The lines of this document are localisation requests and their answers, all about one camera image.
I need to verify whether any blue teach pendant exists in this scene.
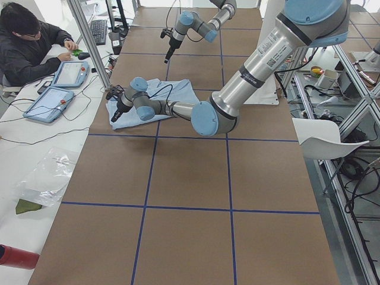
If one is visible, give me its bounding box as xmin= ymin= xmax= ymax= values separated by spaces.
xmin=23 ymin=87 xmax=74 ymax=123
xmin=51 ymin=61 xmax=89 ymax=88

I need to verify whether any light blue button shirt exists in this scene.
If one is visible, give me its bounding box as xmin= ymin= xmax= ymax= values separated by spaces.
xmin=108 ymin=78 xmax=199 ymax=130

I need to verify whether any clear plastic bag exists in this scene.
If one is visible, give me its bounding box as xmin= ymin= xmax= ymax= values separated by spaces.
xmin=16 ymin=147 xmax=80 ymax=207

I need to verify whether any lower blue teach pendant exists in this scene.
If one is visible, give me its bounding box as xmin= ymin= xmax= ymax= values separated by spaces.
xmin=23 ymin=87 xmax=74 ymax=123

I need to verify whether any black keyboard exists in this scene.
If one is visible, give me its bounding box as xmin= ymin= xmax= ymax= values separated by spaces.
xmin=89 ymin=20 xmax=107 ymax=45

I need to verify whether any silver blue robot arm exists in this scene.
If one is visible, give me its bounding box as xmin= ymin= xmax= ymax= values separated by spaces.
xmin=110 ymin=1 xmax=350 ymax=136
xmin=160 ymin=0 xmax=237 ymax=64

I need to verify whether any red water bottle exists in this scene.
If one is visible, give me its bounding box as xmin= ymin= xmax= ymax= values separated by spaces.
xmin=1 ymin=245 xmax=40 ymax=270

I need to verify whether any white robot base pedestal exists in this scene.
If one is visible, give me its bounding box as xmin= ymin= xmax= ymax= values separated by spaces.
xmin=245 ymin=0 xmax=284 ymax=105

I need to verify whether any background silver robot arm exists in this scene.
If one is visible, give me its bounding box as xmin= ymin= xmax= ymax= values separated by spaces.
xmin=350 ymin=42 xmax=379 ymax=73

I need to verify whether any upper blue teach pendant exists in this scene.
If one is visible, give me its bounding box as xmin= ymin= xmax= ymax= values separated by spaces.
xmin=51 ymin=61 xmax=89 ymax=88

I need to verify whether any white plastic chair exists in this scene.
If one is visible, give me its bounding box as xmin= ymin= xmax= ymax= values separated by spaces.
xmin=292 ymin=118 xmax=369 ymax=160

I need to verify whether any small black phone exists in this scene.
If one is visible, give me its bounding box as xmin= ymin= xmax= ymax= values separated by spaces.
xmin=37 ymin=82 xmax=50 ymax=94

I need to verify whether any aluminium frame post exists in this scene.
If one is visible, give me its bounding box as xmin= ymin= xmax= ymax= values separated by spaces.
xmin=67 ymin=0 xmax=111 ymax=91

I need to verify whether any green cloth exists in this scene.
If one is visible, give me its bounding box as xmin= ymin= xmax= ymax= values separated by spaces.
xmin=15 ymin=199 xmax=42 ymax=215

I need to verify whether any black braided left cable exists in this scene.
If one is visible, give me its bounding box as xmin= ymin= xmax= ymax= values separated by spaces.
xmin=114 ymin=84 xmax=175 ymax=105

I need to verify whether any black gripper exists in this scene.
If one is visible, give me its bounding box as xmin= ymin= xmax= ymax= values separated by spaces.
xmin=106 ymin=88 xmax=131 ymax=122
xmin=160 ymin=28 xmax=182 ymax=64

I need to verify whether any seated person in black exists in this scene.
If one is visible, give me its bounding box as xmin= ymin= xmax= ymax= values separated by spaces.
xmin=1 ymin=2 xmax=78 ymax=87

